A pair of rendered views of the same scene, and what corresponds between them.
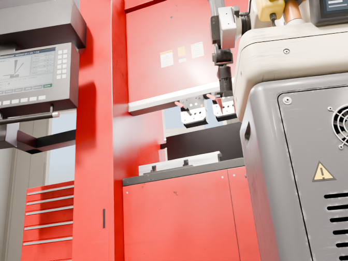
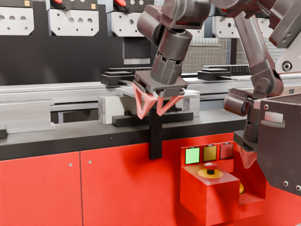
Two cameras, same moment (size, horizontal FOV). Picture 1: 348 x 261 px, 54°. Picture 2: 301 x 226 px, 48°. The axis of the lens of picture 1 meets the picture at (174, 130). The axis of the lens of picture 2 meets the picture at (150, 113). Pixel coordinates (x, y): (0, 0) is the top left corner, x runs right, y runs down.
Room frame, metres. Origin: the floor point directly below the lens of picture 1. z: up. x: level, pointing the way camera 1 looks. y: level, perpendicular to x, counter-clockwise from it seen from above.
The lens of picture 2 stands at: (0.82, 0.25, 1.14)
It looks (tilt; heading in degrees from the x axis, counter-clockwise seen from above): 11 degrees down; 318
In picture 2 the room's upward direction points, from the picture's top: straight up
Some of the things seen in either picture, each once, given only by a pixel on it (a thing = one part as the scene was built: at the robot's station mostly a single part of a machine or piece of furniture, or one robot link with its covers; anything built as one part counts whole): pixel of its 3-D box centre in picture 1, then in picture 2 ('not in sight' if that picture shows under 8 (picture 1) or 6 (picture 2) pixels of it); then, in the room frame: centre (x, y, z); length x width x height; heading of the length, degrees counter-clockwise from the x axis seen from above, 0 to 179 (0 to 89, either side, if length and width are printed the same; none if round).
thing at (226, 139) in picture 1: (242, 150); (49, 51); (2.33, -0.47, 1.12); 1.13 x 0.02 x 0.44; 72
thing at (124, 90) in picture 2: not in sight; (154, 92); (1.63, -0.49, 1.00); 0.26 x 0.18 x 0.01; 162
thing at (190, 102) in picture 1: (194, 111); (5, 6); (1.90, -0.13, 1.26); 0.15 x 0.09 x 0.17; 72
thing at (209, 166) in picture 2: not in sight; (210, 169); (1.40, -0.50, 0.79); 0.04 x 0.04 x 0.04
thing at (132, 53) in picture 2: not in sight; (136, 50); (1.77, -0.54, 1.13); 0.10 x 0.02 x 0.10; 72
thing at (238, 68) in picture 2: not in sight; (238, 68); (1.91, -1.39, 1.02); 0.44 x 0.06 x 0.04; 72
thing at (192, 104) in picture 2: not in sight; (151, 106); (1.75, -0.59, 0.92); 0.39 x 0.06 x 0.10; 72
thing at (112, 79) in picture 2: not in sight; (123, 79); (1.92, -0.59, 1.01); 0.26 x 0.12 x 0.05; 162
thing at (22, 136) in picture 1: (45, 138); not in sight; (1.91, 0.78, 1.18); 0.40 x 0.24 x 0.07; 72
